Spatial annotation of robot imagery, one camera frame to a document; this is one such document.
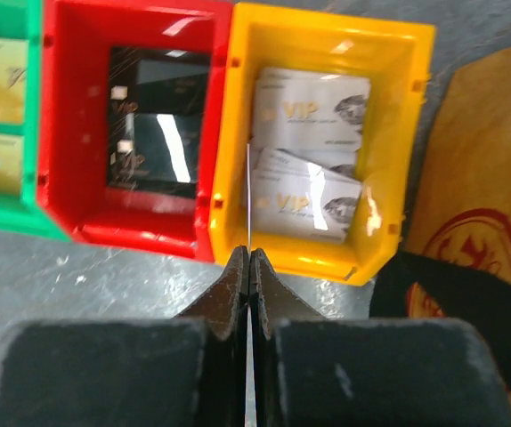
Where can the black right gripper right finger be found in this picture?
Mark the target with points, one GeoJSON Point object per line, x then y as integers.
{"type": "Point", "coordinates": [314, 371]}

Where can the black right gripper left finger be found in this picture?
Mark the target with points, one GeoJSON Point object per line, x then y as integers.
{"type": "Point", "coordinates": [189, 370]}

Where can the white VIP card from holder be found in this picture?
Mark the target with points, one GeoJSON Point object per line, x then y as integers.
{"type": "Point", "coordinates": [337, 165]}

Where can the black card in red bin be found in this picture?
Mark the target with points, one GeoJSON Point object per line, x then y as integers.
{"type": "Point", "coordinates": [143, 80]}

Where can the red plastic bin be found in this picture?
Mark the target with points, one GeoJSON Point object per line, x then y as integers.
{"type": "Point", "coordinates": [75, 123]}

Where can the yellow canvas tote bag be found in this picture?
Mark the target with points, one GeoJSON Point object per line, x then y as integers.
{"type": "Point", "coordinates": [457, 257]}

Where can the yellow plastic bin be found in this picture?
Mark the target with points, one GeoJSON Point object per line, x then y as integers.
{"type": "Point", "coordinates": [395, 56]}

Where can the green plastic bin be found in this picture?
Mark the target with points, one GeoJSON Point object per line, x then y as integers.
{"type": "Point", "coordinates": [21, 24]}

